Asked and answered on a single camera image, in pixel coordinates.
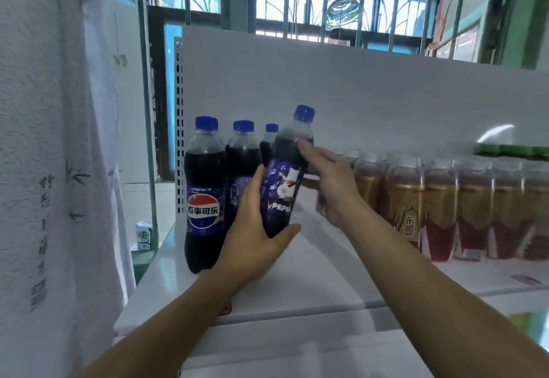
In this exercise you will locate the person's left hand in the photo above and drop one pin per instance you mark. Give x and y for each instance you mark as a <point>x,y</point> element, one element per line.
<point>244,245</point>

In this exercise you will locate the person's right hand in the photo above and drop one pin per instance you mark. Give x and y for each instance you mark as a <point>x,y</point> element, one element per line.
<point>339,189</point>

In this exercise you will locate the Pepsi cola bottle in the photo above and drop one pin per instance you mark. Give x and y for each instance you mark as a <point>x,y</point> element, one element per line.
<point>283,176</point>

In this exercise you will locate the group of blue-capped cola bottles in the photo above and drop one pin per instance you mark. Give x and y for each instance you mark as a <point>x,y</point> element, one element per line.
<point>204,176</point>

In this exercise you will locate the row of amber drink bottles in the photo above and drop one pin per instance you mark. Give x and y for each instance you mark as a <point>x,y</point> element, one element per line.
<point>446,202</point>

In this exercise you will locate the white metal shelf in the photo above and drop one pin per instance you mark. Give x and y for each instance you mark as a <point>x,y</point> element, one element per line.
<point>386,81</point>

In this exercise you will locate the person's right forearm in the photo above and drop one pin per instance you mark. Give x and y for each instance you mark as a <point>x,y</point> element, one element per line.
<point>437,305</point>

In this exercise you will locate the person's left forearm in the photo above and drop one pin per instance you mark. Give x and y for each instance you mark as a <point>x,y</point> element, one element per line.
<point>171,339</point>

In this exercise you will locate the red-bordered shelf label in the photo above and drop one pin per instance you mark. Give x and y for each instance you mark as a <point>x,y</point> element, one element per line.
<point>225,309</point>

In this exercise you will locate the grey shelf label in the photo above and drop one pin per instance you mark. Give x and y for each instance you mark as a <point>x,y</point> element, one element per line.
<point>525,279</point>

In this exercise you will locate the small white carton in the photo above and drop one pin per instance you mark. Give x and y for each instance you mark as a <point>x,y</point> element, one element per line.
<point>143,234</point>

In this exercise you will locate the white panelled door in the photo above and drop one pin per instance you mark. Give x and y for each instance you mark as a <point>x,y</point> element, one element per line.
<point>129,133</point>

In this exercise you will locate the pink hanging cloth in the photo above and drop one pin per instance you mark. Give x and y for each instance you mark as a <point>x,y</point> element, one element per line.
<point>442,13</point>

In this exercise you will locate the white bamboo print curtain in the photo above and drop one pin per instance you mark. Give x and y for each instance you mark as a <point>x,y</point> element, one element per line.
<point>51,176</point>

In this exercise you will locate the small brass pendant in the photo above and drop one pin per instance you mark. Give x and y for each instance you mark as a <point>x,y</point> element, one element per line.
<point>120,60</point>

